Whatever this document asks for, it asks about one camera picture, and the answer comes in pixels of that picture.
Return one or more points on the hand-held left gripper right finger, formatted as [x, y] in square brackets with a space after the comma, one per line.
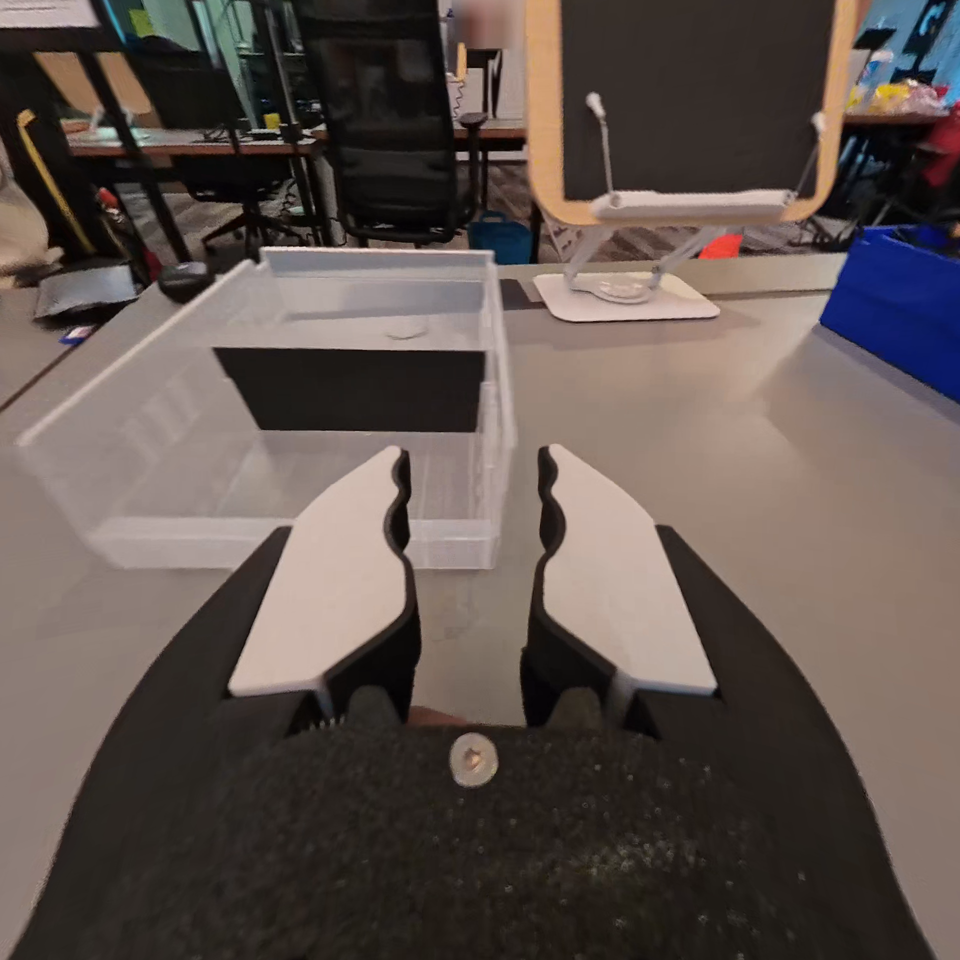
[615, 585]

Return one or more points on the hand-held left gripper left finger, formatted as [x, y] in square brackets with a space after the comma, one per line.
[330, 585]

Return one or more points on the clear plastic bin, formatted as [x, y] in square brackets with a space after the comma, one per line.
[187, 480]

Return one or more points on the blue plastic bin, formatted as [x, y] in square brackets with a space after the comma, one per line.
[892, 315]

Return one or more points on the grey desk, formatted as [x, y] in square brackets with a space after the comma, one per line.
[750, 487]
[30, 345]

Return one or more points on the black divider panel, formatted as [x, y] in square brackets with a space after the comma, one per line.
[352, 390]

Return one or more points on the white folding stand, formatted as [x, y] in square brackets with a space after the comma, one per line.
[622, 304]

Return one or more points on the black earbuds case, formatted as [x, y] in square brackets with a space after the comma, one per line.
[186, 281]

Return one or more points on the small blue card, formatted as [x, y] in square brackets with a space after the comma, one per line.
[79, 335]

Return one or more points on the blue bucket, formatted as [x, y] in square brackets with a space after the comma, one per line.
[499, 240]

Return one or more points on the grey pouch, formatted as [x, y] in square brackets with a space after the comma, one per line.
[82, 289]

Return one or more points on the black mesh office chair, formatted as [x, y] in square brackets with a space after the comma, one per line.
[390, 135]

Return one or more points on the wooden background table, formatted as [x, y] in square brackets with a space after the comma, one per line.
[187, 142]

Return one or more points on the yellow pole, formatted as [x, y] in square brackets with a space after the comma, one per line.
[52, 180]

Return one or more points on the wood-framed black board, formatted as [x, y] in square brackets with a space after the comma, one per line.
[697, 97]

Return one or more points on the black metal rack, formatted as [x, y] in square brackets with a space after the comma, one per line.
[120, 127]

